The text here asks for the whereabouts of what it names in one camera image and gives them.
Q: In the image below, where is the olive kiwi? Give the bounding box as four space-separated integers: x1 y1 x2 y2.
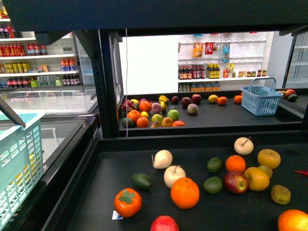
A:
271 185 291 205
258 165 273 179

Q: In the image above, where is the large orange with navel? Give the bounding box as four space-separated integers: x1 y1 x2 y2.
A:
278 209 308 231

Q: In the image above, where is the dark green avocado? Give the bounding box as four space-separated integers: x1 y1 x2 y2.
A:
132 173 153 191

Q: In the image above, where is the drinks shelf left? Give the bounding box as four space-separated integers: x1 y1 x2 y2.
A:
0 3 82 89

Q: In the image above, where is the white pear lying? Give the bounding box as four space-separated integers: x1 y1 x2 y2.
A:
152 150 173 169

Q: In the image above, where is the red chili pepper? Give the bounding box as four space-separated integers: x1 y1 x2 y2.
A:
295 170 308 176

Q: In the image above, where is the green lime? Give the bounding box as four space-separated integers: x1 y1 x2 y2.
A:
203 177 223 195
206 157 222 173

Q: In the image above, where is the pile of fruit far shelf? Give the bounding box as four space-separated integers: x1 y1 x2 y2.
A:
120 95 185 128

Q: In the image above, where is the red apple under finger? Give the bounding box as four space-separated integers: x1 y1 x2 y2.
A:
150 215 180 231

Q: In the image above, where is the white wall product shelf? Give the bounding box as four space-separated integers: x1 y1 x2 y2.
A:
178 32 274 92

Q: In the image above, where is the yellow-orange apple front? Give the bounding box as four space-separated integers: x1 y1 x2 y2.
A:
244 167 270 192

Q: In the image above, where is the orange with green stem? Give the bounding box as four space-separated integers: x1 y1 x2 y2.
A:
170 177 200 209

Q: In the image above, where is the olive kiwi lower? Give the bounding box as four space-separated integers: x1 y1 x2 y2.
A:
271 185 291 205

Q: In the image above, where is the orange persimmon green calyx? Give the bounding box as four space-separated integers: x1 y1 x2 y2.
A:
114 188 142 218

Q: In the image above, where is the green lime back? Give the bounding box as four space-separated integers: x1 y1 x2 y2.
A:
206 157 222 173

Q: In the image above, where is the black shelf post left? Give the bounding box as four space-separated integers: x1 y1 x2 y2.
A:
74 29 122 138

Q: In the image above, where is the green lime front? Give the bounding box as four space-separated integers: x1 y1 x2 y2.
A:
203 177 223 195

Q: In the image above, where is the white round pear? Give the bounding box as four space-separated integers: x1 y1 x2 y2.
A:
164 165 186 189

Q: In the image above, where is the olive kiwi upper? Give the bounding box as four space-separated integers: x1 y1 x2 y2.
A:
258 165 273 179

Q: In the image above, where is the yellow-orange apple back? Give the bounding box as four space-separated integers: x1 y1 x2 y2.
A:
257 149 281 169

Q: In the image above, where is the blue basket on far shelf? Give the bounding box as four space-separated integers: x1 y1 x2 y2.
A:
241 77 283 116

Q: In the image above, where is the glass freezer chest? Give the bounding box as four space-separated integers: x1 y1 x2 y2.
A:
0 84 100 164

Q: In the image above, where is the yellow-orange apple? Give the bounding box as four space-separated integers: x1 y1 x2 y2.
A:
244 167 270 192
257 149 281 169

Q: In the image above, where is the small mandarin orange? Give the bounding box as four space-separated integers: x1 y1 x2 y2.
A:
225 155 246 173

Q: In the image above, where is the white pear with stem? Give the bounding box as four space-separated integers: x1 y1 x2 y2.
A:
234 137 254 155

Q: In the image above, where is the light blue shopping basket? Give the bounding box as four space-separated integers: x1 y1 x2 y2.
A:
0 100 44 229

